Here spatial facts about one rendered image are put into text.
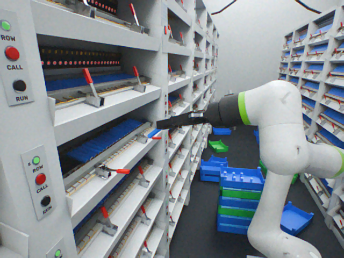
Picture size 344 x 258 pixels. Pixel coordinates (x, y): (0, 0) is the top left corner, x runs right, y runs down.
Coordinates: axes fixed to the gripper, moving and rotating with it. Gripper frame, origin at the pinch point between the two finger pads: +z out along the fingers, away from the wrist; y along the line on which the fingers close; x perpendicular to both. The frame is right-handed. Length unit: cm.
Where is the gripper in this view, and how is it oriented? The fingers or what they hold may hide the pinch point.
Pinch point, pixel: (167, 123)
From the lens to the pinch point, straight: 72.8
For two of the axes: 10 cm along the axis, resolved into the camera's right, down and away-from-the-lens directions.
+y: -5.6, -0.4, -8.3
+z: -8.3, 1.4, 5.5
